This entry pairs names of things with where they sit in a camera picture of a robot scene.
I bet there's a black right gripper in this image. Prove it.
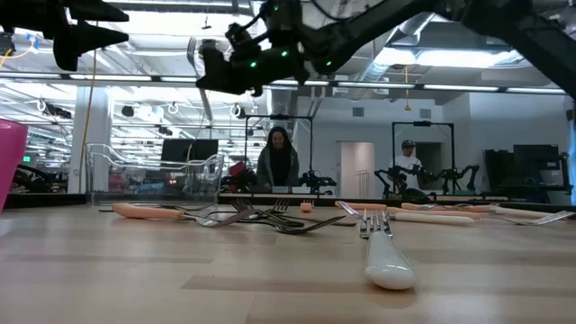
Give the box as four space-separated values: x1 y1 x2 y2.
196 0 311 98

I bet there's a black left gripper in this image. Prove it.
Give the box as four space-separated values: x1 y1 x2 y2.
0 0 131 72

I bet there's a white-handled fork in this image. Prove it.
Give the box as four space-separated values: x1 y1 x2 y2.
185 36 214 123
357 208 419 292
490 204 555 219
336 200 477 226

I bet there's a black monitor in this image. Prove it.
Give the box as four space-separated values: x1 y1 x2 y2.
160 138 221 164

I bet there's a white pillar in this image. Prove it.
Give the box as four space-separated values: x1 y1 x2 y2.
67 85 113 194

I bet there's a red background object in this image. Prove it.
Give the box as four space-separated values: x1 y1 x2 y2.
227 160 261 194

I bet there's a person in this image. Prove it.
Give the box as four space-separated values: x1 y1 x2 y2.
255 125 302 194
389 138 427 193

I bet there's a clear plastic bin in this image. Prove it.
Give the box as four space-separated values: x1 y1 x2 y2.
85 142 226 209

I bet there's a pink plastic bin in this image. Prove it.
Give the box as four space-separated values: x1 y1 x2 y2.
0 118 29 215

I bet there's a white door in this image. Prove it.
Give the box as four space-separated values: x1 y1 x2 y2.
339 140 377 200

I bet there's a ceiling light panel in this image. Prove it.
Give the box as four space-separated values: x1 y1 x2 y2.
373 46 539 69

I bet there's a black desk workstation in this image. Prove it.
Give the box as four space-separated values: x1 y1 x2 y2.
482 143 573 204

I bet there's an upright side panel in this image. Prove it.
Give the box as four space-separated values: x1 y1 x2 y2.
567 96 576 206

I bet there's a horizontal light bar rail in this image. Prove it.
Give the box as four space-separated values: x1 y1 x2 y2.
0 71 576 95

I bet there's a black frame stand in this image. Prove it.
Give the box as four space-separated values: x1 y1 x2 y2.
244 113 315 195
391 120 456 194

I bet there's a yellow cable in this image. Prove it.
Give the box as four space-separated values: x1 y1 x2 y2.
77 22 99 194

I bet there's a silver ceiling duct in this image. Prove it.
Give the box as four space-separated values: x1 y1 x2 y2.
355 11 440 103

